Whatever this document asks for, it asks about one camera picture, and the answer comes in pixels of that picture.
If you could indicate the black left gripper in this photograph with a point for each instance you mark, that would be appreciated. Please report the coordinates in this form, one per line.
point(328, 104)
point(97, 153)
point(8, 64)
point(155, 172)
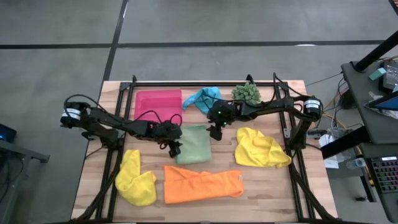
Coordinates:
point(169, 132)

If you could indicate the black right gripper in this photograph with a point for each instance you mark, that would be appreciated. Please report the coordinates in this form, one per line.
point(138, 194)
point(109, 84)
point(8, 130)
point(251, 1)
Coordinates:
point(222, 112)

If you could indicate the green microfiber towel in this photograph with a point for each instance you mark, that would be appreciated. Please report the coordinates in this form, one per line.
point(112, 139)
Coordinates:
point(196, 146)

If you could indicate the yellow microfiber towel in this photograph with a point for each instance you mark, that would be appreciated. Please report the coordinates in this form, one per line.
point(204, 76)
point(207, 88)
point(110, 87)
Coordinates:
point(135, 183)
point(255, 152)

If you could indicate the orange microfiber towel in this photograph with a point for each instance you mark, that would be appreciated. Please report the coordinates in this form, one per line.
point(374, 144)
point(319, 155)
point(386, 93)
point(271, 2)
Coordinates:
point(202, 185)

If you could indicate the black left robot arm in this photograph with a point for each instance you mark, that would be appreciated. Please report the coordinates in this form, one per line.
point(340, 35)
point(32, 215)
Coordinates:
point(124, 124)

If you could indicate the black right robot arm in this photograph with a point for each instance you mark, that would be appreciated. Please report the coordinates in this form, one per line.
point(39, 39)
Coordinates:
point(267, 107)

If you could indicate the blue microfiber towel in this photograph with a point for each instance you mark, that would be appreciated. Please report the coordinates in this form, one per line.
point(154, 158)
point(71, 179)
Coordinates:
point(199, 98)

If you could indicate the pink translucent plastic tray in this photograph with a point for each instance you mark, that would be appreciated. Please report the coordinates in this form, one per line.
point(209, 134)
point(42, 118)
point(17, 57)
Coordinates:
point(158, 105)

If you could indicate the green artificial potted plant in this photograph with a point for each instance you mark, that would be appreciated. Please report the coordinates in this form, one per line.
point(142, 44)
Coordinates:
point(247, 91)

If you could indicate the white paper sheet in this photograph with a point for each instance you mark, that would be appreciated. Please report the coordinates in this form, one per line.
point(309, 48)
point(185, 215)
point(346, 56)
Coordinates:
point(329, 155)

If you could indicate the clear plastic water bottle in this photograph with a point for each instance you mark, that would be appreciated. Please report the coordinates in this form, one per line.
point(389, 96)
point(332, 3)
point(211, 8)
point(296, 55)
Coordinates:
point(357, 162)

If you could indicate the dark computer desk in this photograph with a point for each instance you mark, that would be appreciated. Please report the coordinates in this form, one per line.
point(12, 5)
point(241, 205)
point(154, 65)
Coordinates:
point(365, 149)

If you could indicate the grey metal shelf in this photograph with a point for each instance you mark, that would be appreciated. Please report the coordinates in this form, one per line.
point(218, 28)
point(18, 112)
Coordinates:
point(18, 155)

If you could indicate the grey side desk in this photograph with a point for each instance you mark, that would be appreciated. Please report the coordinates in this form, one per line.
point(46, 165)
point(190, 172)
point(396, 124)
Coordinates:
point(379, 130)

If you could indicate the dark device with blue light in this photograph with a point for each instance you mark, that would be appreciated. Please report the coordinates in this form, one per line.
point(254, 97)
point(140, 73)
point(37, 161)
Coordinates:
point(6, 133)

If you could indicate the small teal box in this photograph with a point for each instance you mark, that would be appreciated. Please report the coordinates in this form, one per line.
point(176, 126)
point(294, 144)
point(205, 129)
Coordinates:
point(377, 74)

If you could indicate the tablet with blue screen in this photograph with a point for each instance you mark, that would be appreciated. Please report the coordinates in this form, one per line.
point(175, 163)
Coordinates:
point(387, 102)

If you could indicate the backlit computer keyboard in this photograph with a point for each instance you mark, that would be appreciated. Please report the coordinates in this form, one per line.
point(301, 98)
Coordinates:
point(387, 174)

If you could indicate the black slanted pole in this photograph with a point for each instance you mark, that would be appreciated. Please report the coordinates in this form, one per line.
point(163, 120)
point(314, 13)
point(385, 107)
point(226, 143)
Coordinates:
point(373, 53)

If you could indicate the black electronic device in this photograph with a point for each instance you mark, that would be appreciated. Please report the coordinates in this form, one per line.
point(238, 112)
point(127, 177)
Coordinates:
point(390, 77)

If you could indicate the black aluminium rig frame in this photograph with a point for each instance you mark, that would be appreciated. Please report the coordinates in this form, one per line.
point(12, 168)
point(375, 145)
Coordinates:
point(202, 84)

